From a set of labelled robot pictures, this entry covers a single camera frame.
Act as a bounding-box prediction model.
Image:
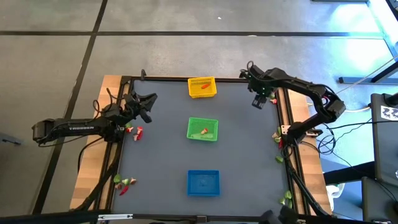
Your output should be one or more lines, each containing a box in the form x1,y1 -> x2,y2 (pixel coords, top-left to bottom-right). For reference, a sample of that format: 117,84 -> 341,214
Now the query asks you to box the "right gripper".
248,72 -> 275,110

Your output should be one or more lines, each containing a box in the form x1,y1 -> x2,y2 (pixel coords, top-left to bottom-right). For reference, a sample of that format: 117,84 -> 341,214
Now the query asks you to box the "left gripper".
124,90 -> 159,124

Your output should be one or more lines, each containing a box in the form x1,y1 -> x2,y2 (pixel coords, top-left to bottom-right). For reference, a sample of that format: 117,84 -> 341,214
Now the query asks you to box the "yellow plastic basket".
187,76 -> 218,99

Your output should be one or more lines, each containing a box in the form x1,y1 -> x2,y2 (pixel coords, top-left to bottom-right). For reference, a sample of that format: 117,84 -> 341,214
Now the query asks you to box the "green plastic basket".
186,117 -> 220,142

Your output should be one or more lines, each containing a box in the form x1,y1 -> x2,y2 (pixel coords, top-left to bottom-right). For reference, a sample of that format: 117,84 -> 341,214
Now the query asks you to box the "blue plastic basket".
187,169 -> 221,197

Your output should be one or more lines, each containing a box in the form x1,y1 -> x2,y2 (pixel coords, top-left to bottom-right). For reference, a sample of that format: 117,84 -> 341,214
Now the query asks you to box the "white floor object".
325,182 -> 346,212

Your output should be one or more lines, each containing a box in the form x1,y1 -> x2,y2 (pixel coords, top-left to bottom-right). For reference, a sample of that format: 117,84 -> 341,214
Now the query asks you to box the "black cabinet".
361,176 -> 398,223
369,92 -> 398,187

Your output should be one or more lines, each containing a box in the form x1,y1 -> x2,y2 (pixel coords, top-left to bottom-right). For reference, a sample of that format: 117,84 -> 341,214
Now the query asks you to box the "black coiled floor cable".
315,132 -> 338,156

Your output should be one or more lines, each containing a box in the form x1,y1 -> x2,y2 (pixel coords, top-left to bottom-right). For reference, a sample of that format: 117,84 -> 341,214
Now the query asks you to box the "silver metal bracket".
97,213 -> 134,222

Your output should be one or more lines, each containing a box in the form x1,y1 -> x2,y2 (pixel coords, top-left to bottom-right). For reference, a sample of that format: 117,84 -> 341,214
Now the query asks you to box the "grey metal floor bracket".
0,133 -> 23,147

